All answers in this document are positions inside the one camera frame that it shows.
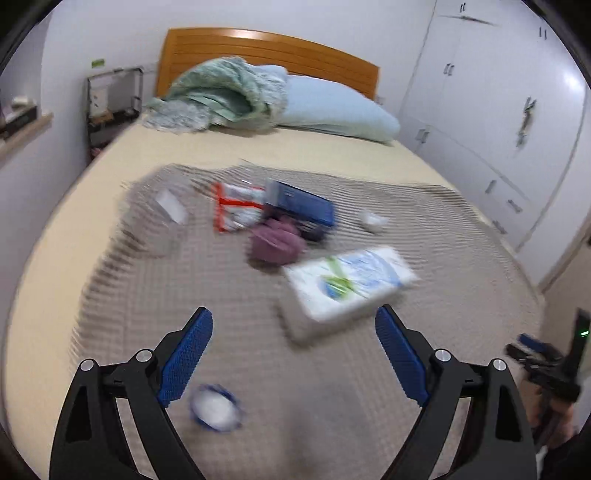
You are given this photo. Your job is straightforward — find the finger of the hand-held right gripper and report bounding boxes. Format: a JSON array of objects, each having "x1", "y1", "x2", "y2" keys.
[
  {"x1": 505, "y1": 343, "x2": 544, "y2": 371},
  {"x1": 517, "y1": 332, "x2": 556, "y2": 357}
]

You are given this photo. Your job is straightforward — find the dark blue carton box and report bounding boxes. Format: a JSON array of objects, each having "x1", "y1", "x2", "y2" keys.
[{"x1": 263, "y1": 179, "x2": 336, "y2": 241}]

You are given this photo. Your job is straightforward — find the crumpled white tissue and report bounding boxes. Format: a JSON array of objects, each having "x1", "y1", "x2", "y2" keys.
[{"x1": 361, "y1": 209, "x2": 389, "y2": 234}]

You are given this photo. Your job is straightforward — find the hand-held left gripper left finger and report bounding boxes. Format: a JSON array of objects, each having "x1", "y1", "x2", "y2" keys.
[{"x1": 50, "y1": 306, "x2": 214, "y2": 480}]

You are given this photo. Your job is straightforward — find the clear plastic clamshell container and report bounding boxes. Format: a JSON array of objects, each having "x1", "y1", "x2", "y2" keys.
[{"x1": 117, "y1": 181, "x2": 191, "y2": 258}]

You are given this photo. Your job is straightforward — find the blue round cap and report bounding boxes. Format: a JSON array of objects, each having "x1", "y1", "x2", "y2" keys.
[{"x1": 189, "y1": 383, "x2": 244, "y2": 433}]

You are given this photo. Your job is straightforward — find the checkered bed blanket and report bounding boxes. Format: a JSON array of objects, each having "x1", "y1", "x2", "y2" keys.
[{"x1": 68, "y1": 161, "x2": 544, "y2": 480}]

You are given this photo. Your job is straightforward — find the wooden wall shelf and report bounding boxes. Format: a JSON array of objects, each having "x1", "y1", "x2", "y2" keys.
[{"x1": 0, "y1": 111, "x2": 54, "y2": 160}]

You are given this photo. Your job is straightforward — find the books on shelf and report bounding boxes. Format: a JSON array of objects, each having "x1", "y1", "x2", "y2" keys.
[{"x1": 0, "y1": 95, "x2": 38, "y2": 139}]

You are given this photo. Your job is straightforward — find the black metal bedside rack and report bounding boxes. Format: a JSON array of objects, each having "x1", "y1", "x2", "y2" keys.
[{"x1": 85, "y1": 66, "x2": 144, "y2": 168}]

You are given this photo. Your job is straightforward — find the wooden bed headboard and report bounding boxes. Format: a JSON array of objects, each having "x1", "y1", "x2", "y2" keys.
[{"x1": 154, "y1": 27, "x2": 380, "y2": 100}]

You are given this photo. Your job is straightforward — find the person's right hand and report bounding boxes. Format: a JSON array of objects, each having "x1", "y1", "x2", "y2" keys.
[{"x1": 527, "y1": 390, "x2": 580, "y2": 449}]

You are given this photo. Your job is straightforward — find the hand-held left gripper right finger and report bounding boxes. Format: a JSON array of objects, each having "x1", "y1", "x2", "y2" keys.
[{"x1": 375, "y1": 305, "x2": 539, "y2": 480}]

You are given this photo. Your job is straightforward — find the red and white carton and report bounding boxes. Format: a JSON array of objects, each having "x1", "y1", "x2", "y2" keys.
[{"x1": 213, "y1": 181, "x2": 274, "y2": 234}]

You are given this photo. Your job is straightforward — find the beige bed sheet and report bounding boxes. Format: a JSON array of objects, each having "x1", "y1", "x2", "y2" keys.
[{"x1": 0, "y1": 121, "x2": 515, "y2": 462}]

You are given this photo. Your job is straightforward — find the white wardrobe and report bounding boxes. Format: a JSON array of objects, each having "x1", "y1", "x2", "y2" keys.
[{"x1": 396, "y1": 0, "x2": 591, "y2": 288}]

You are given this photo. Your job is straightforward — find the green quilted blanket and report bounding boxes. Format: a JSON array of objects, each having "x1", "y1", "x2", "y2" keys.
[{"x1": 141, "y1": 56, "x2": 290, "y2": 135}]

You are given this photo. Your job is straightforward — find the light blue pillow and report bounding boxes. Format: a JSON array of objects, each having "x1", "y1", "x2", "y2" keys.
[{"x1": 276, "y1": 74, "x2": 402, "y2": 143}]

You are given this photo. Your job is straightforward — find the purple cloth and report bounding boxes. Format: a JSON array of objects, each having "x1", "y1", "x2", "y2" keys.
[{"x1": 248, "y1": 217, "x2": 305, "y2": 267}]

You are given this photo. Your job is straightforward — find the white tissue pack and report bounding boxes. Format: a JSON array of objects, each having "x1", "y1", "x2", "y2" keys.
[{"x1": 282, "y1": 246, "x2": 419, "y2": 324}]

